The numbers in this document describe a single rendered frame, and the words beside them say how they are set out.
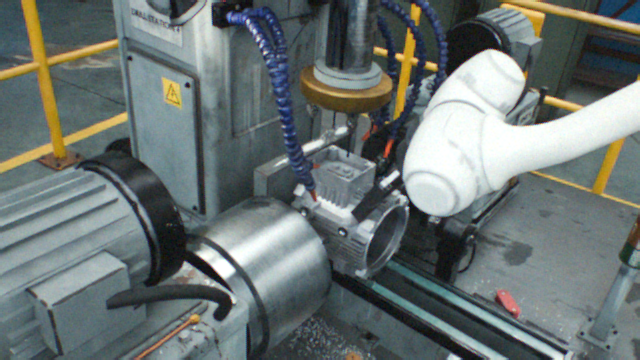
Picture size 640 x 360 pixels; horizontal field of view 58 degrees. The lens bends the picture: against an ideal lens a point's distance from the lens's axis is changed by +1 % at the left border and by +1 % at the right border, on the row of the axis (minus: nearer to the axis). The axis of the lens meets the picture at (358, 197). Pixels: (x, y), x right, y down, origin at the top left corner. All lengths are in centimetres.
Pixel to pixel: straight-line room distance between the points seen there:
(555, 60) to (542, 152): 348
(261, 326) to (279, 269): 9
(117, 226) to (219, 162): 52
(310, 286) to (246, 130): 41
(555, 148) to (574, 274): 92
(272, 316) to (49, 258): 38
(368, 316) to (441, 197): 58
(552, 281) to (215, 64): 100
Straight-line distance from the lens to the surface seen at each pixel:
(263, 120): 127
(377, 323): 125
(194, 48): 113
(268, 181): 114
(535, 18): 175
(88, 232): 69
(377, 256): 128
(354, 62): 106
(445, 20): 437
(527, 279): 157
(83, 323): 68
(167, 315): 81
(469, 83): 86
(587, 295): 159
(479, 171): 74
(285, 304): 95
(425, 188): 73
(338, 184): 116
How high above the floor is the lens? 174
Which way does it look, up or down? 33 degrees down
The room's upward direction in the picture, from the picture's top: 8 degrees clockwise
